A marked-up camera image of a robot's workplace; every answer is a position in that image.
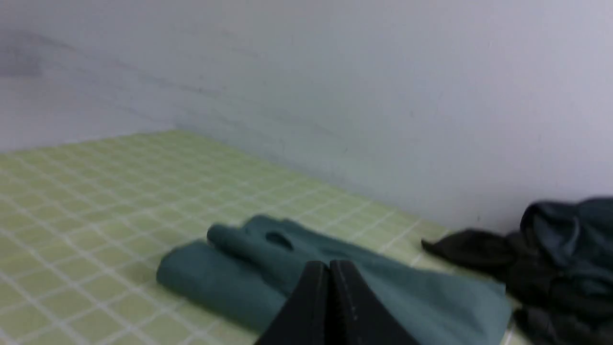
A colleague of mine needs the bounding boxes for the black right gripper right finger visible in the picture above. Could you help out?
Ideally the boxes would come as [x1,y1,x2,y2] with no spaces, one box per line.
[328,260,418,345]

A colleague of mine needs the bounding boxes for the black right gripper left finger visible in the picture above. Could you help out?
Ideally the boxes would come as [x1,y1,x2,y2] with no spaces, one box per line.
[256,261,330,345]

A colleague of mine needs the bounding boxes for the green long-sleeve top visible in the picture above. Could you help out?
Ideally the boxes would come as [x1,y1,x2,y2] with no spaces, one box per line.
[156,215,511,345]

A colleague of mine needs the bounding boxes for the dark grey crumpled garment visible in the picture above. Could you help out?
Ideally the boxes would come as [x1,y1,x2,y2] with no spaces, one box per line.
[421,229,613,345]

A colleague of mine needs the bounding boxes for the dark teal crumpled garment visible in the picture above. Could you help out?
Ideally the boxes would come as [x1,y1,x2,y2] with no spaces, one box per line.
[520,196,613,299]

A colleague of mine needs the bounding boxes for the green checkered tablecloth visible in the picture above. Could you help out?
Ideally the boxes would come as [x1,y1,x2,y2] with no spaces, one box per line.
[0,129,532,345]

